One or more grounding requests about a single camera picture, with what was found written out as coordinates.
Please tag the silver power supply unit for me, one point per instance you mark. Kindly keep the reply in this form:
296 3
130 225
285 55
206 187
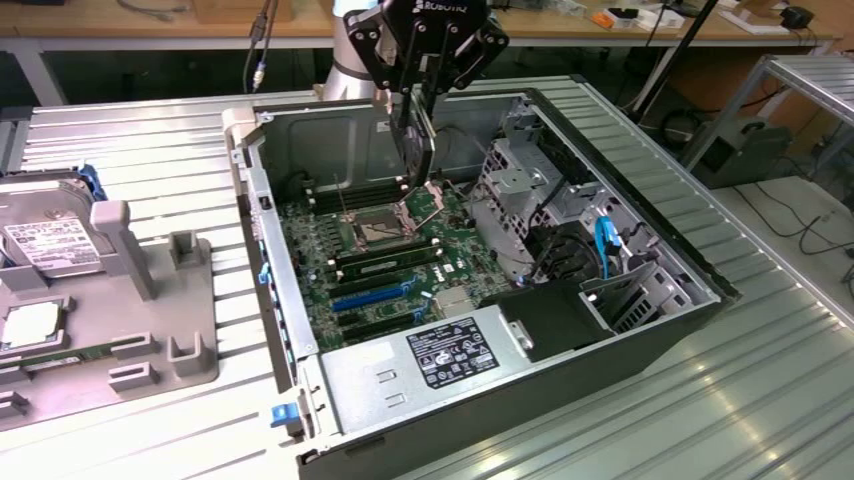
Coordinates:
374 380

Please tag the silver CPU chip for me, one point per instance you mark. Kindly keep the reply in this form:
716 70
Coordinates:
30 325

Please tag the CPU socket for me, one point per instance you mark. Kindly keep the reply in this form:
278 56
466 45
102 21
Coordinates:
374 227

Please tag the orange black box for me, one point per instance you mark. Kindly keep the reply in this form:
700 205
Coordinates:
611 19

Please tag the silver chipset heat sink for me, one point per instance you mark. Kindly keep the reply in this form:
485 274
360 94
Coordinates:
454 300

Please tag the green RAM stick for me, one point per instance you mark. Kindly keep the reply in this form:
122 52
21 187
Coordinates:
61 357
388 262

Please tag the open black PC case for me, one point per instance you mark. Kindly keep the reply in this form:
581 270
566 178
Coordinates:
601 395

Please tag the black power adapter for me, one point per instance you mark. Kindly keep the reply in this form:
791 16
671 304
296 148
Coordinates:
797 16

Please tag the white flat box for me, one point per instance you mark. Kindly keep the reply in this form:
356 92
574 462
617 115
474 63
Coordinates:
661 19

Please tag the silver socket cover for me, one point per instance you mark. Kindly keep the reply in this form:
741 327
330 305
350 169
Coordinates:
421 207

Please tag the grey black floor device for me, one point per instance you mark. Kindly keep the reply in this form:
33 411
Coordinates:
755 150

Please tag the aluminium frame table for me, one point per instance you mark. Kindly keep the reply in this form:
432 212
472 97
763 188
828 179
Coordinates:
821 75

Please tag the green Dell motherboard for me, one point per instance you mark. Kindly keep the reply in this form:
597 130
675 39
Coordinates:
461 235

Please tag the silver hard disk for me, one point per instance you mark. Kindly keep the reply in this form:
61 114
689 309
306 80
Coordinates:
41 235

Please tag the blue expansion slot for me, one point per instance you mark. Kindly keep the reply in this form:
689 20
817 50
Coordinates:
368 298

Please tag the wooden desk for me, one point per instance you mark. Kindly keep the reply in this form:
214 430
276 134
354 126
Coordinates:
134 30

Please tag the thin metal locking lever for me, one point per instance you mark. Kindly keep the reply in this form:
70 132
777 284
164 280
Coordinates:
342 200

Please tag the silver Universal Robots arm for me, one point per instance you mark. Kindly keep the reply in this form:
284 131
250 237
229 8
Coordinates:
350 60

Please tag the black expansion slot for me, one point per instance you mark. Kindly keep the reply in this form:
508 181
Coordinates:
364 284

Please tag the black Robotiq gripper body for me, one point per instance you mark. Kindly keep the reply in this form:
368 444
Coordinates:
434 7

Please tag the blue case latch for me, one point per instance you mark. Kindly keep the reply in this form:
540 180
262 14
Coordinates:
282 415

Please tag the silver disk bay cage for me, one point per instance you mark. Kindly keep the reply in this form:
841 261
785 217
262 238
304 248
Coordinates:
514 180

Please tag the black tripod pole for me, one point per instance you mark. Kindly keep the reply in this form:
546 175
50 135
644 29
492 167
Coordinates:
675 50

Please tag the blue disk rail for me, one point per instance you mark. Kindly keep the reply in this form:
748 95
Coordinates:
93 182

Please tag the grey parts rack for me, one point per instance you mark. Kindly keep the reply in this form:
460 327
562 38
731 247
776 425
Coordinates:
134 310

